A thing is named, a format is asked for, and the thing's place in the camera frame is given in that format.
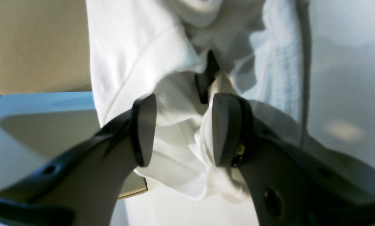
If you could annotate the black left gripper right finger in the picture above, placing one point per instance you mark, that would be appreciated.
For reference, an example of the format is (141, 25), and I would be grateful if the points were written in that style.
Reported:
(290, 186)

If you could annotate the white t-shirt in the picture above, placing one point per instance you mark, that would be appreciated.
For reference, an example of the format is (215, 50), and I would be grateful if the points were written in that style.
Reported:
(185, 51)

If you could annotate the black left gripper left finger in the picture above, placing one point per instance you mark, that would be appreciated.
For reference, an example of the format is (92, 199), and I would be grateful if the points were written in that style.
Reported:
(81, 186)

